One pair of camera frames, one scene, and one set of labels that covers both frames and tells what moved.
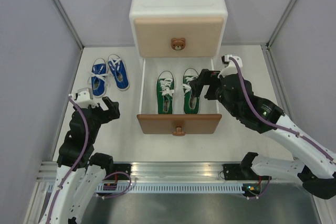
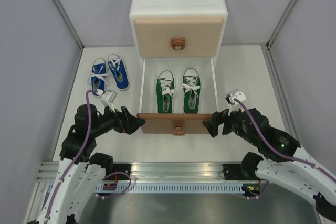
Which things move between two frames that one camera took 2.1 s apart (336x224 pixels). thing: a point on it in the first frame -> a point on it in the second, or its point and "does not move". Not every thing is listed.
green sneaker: [191, 105] does not move
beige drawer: [178, 37] does not move
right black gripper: [206, 77] -> [218, 117]
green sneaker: [165, 89] does not move
